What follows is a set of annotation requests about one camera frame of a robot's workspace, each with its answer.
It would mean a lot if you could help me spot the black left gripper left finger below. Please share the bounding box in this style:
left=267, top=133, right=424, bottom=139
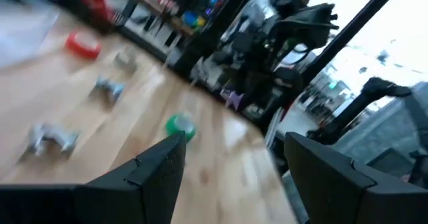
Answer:
left=75, top=131, right=187, bottom=224

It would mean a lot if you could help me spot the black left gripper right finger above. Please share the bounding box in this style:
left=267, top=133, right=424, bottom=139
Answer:
left=284, top=132, right=428, bottom=224

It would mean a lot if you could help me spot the green tape roll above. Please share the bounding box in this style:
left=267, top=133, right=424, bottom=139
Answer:
left=165, top=112, right=198, bottom=143

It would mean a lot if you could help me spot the red tape roll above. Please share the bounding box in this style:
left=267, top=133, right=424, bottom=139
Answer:
left=65, top=29, right=102, bottom=61

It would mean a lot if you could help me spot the clear plastic bin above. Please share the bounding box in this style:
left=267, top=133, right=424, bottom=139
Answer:
left=0, top=1, right=62, bottom=70

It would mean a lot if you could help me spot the black metal post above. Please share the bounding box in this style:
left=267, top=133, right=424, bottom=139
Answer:
left=180, top=0, right=262, bottom=72
left=299, top=0, right=406, bottom=84

